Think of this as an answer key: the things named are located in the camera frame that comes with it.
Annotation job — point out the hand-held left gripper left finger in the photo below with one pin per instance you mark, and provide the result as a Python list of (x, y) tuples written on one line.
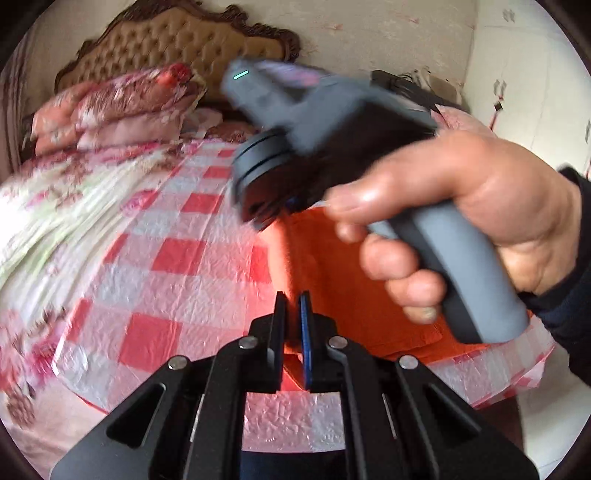
[(279, 323)]

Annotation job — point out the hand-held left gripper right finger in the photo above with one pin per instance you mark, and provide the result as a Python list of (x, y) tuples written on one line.
[(304, 332)]

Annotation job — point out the orange pants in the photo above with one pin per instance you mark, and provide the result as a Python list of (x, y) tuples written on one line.
[(323, 267)]

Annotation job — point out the person's right forearm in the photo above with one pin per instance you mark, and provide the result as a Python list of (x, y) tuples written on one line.
[(568, 286)]

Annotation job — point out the person's right hand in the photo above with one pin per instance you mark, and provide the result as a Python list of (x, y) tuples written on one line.
[(498, 198)]

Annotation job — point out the beige cloth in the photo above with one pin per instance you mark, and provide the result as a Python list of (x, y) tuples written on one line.
[(438, 83)]

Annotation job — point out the pink checkered plastic sheet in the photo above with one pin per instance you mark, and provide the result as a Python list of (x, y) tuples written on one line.
[(175, 258)]

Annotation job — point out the pink quilt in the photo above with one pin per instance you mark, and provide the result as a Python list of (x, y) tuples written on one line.
[(461, 120)]

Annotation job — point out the tufted brown headboard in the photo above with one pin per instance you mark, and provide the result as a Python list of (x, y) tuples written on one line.
[(184, 41)]

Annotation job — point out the white wardrobe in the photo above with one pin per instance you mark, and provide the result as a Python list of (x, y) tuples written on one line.
[(526, 74)]

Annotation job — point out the floral bed sheet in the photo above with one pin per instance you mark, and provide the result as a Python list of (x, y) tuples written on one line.
[(51, 221)]

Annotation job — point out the pink floral pillow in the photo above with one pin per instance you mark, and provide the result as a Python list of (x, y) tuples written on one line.
[(69, 120)]

